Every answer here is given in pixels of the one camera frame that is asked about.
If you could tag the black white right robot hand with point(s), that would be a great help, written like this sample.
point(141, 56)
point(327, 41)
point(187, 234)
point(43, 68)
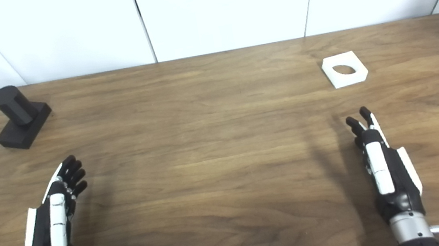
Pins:
point(401, 197)

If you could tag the white square piece with hole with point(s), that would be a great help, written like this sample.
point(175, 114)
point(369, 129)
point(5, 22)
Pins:
point(351, 78)

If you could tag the black peg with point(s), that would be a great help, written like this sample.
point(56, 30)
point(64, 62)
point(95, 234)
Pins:
point(19, 112)

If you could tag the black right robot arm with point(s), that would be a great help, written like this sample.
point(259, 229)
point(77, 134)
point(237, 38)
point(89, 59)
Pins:
point(410, 229)

